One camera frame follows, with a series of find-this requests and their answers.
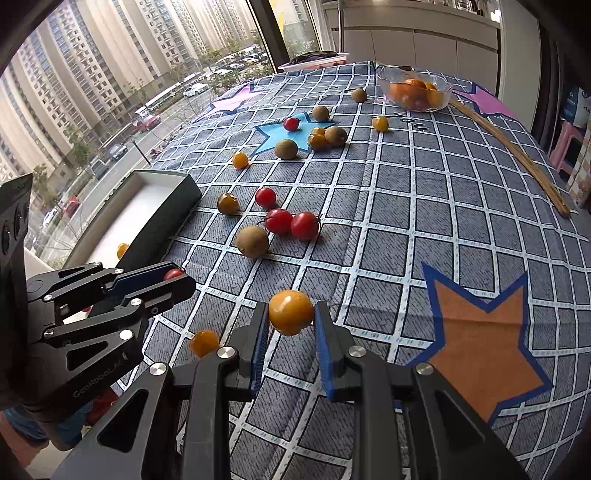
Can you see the brown round fruit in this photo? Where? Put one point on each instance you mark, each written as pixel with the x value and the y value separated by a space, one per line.
pixel 320 113
pixel 335 135
pixel 286 148
pixel 252 241
pixel 358 95

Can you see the white cabinet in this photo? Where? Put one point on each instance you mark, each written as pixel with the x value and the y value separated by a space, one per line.
pixel 438 46

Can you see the dark window frame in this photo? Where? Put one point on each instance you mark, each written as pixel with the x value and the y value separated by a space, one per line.
pixel 277 32

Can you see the clear glass bowl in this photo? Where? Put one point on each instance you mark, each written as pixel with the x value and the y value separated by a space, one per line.
pixel 444 88

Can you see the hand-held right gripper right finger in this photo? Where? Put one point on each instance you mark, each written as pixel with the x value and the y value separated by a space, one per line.
pixel 325 355

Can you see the checked star-print cloth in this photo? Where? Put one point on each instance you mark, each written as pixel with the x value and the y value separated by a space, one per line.
pixel 392 221

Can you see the black box with white inside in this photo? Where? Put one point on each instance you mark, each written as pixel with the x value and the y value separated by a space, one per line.
pixel 180 198

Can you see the white tray with dark object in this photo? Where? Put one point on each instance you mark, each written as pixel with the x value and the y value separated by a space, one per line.
pixel 333 59

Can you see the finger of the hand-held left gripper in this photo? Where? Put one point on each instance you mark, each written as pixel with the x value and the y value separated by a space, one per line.
pixel 138 279
pixel 171 290

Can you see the red cherry tomato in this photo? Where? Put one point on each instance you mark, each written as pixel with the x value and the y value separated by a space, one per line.
pixel 304 225
pixel 265 197
pixel 291 123
pixel 278 221
pixel 173 273

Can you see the white bag with blue print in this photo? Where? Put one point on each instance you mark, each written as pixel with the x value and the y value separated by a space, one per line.
pixel 577 104

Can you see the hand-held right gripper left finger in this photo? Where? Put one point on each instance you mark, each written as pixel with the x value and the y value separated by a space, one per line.
pixel 261 350

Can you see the curved wooden strip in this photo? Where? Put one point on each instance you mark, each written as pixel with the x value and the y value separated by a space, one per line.
pixel 561 208

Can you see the pink plastic stool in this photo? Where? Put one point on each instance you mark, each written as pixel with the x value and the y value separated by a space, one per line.
pixel 561 143

